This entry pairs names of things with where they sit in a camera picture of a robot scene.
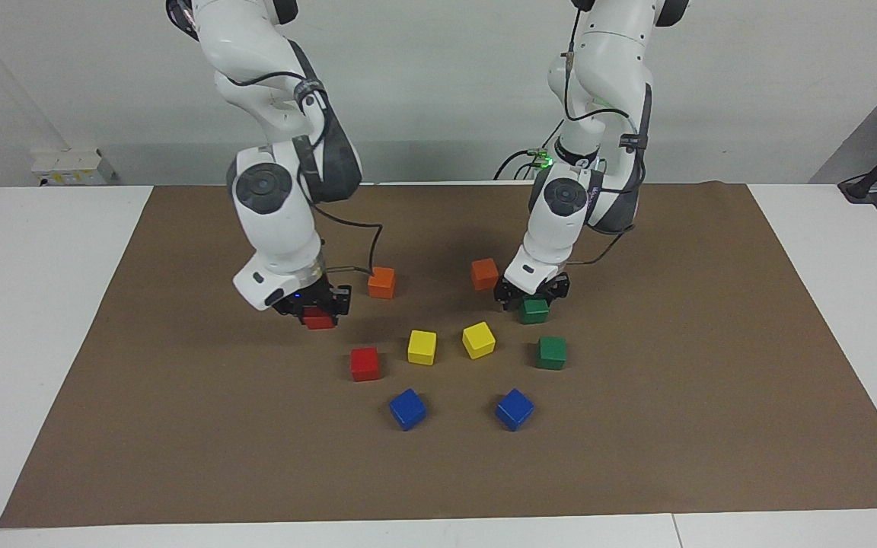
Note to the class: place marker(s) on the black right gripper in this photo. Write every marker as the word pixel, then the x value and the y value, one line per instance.
pixel 313 297

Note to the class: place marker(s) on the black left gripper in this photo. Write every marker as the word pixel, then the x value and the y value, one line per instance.
pixel 537 291

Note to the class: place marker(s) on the red wooden block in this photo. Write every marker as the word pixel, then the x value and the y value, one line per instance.
pixel 319 320
pixel 365 364

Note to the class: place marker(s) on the green wooden block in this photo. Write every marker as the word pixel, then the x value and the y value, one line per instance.
pixel 534 312
pixel 551 352

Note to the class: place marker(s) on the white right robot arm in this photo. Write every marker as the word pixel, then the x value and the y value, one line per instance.
pixel 271 228

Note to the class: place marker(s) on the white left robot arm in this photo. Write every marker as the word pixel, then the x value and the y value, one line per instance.
pixel 560 228

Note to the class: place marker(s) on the orange wooden block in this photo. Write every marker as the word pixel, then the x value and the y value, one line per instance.
pixel 381 282
pixel 485 274

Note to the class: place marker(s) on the yellow wooden block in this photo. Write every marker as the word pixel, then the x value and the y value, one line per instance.
pixel 422 347
pixel 479 339

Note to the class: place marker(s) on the blue wooden block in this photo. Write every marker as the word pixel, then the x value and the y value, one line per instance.
pixel 515 408
pixel 407 408

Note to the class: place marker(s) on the brown table mat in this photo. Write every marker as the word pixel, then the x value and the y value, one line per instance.
pixel 180 426

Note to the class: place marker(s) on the white wall socket box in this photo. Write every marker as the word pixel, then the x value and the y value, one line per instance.
pixel 69 166

